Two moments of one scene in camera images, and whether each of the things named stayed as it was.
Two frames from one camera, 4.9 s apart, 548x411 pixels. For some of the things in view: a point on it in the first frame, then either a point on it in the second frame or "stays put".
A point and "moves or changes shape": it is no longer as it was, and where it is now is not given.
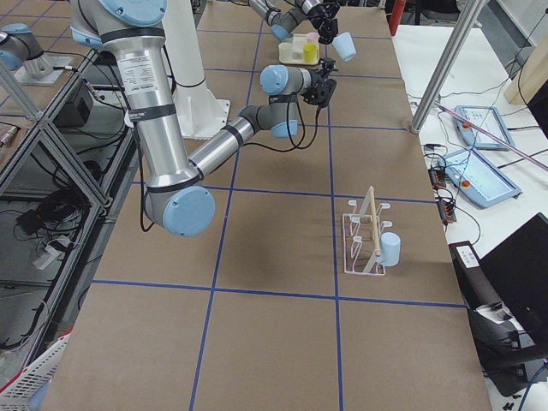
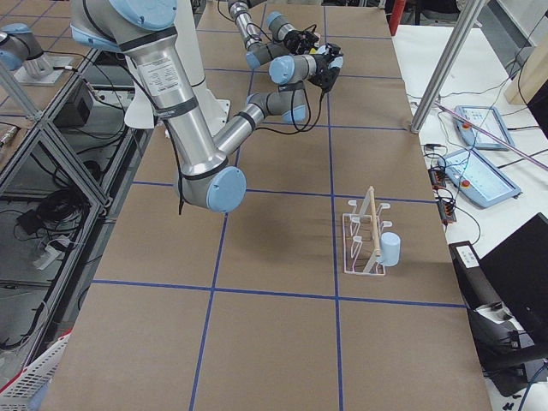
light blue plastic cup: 345,45 moves or changes shape
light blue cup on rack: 390,248 stays put
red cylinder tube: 396,14 stays put
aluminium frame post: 454,50 stays put
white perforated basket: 19,394 stays put
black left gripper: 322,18 to 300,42
